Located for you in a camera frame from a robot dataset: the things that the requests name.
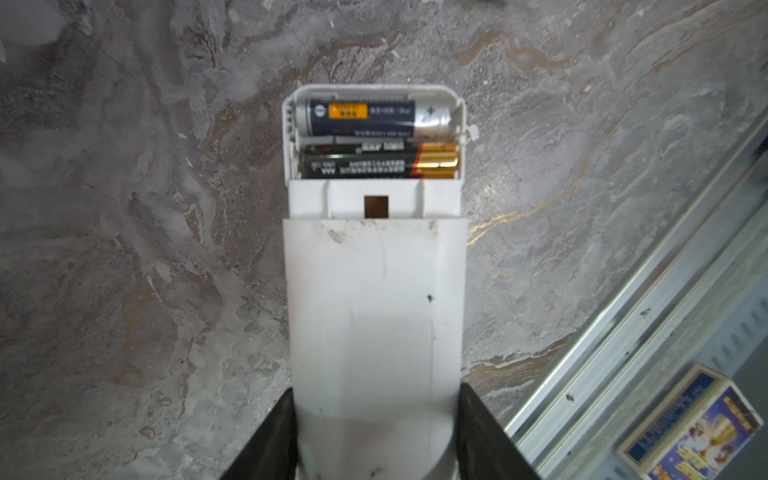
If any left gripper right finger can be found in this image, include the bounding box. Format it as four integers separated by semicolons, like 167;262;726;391
455;382;540;480

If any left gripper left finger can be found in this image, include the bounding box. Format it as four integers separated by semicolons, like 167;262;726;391
220;388;299;480

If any white air conditioner remote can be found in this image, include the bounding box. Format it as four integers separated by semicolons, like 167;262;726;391
282;85;468;479

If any colourful card box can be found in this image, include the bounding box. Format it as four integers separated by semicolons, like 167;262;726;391
616;364;764;480

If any black gold AA battery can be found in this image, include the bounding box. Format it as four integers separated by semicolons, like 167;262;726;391
298;142;460;180

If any blue silver AA battery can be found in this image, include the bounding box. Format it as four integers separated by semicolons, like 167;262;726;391
295;99;455;139

